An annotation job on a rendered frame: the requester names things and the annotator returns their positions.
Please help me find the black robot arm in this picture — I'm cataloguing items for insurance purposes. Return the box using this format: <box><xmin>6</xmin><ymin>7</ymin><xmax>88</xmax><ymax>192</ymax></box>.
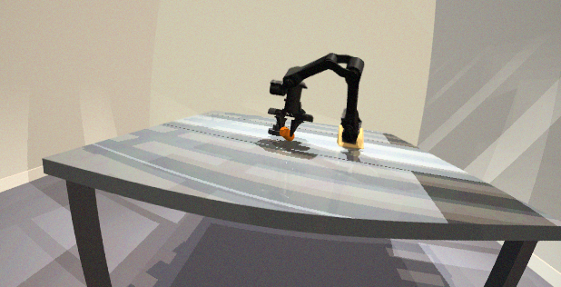
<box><xmin>270</xmin><ymin>53</ymin><xmax>364</xmax><ymax>144</ymax></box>

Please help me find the orange cylinder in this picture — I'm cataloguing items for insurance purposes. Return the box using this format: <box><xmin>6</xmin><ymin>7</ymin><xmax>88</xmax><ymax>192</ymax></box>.
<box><xmin>280</xmin><ymin>127</ymin><xmax>295</xmax><ymax>142</ymax></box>

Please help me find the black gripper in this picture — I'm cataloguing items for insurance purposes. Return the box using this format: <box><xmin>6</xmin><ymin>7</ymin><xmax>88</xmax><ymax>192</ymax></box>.
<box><xmin>268</xmin><ymin>96</ymin><xmax>314</xmax><ymax>137</ymax></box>

